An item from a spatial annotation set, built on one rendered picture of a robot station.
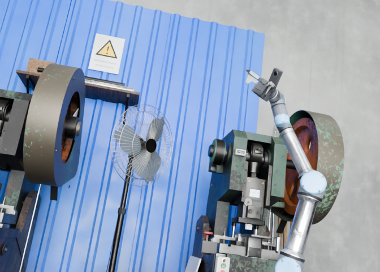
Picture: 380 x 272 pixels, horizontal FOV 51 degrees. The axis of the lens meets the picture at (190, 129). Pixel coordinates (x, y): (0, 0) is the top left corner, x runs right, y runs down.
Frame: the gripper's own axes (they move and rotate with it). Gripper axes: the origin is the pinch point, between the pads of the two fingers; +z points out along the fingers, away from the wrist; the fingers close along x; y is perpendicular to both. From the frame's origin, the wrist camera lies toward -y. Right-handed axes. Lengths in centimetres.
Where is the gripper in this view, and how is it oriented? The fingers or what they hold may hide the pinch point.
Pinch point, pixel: (258, 74)
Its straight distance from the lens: 190.2
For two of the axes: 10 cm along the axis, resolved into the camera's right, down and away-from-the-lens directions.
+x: -6.7, -5.0, 5.5
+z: -5.0, -2.4, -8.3
